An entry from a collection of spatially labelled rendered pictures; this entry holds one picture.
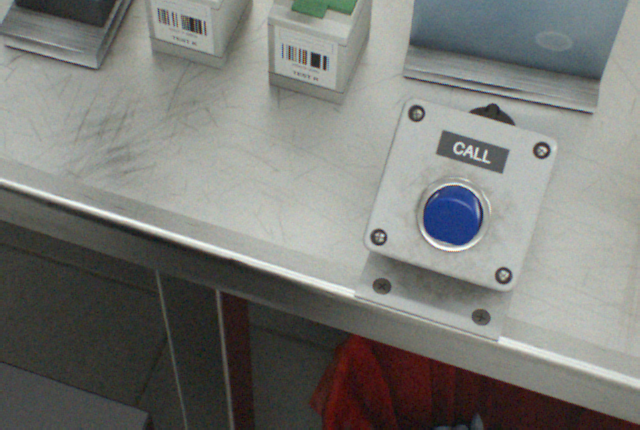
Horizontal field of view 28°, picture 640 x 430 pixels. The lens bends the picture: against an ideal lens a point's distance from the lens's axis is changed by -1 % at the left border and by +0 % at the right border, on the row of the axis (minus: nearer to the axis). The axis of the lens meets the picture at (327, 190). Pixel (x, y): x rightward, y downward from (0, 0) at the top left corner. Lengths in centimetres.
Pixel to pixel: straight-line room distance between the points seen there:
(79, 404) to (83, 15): 24
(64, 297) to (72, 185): 96
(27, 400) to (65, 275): 110
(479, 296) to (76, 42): 24
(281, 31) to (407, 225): 12
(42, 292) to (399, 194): 108
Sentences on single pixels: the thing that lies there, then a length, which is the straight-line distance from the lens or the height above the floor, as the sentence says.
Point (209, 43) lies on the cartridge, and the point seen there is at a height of 90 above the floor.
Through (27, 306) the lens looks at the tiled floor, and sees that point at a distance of 161.
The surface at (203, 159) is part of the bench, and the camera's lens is 65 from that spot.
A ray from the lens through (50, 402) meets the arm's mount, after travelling 51.
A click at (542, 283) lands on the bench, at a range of 62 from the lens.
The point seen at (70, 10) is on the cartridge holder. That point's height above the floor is 90.
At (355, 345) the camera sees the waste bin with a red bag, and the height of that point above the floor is 44.
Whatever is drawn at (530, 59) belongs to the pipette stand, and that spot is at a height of 89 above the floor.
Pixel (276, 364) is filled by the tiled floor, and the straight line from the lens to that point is 154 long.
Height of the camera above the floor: 142
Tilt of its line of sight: 59 degrees down
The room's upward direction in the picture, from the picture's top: 3 degrees clockwise
